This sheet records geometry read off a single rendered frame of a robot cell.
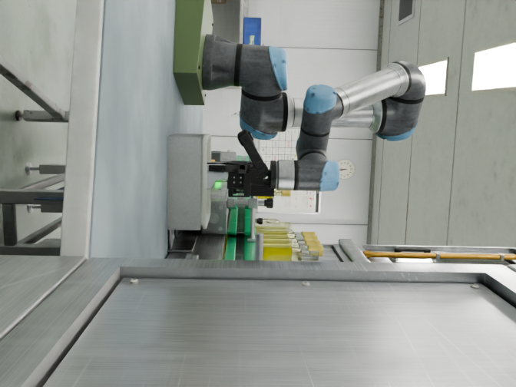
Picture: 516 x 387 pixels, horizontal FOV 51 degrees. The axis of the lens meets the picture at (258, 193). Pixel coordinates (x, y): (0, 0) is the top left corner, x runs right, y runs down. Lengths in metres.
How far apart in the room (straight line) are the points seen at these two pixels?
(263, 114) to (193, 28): 0.31
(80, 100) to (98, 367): 0.38
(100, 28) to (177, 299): 0.36
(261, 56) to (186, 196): 0.45
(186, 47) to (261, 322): 0.99
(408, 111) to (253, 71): 0.47
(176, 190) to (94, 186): 0.61
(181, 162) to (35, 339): 0.87
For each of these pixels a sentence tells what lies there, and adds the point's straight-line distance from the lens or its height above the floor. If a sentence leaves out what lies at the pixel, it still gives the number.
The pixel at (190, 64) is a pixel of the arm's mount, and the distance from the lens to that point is 1.37.
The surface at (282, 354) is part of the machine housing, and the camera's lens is 0.43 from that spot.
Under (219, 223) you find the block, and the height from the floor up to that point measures 0.86.
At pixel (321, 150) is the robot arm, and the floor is 1.12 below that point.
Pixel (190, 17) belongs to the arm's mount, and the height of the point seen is 0.79.
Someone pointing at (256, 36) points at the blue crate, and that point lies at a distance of 6.86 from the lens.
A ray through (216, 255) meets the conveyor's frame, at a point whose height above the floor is 0.87.
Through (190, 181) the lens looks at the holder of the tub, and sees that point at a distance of 1.27.
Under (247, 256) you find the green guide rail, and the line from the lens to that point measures 1.34.
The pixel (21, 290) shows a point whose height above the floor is 0.72.
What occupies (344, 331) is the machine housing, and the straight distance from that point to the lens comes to 0.48.
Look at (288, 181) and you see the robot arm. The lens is 1.30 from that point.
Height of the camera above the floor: 0.93
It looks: 1 degrees up
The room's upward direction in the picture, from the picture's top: 91 degrees clockwise
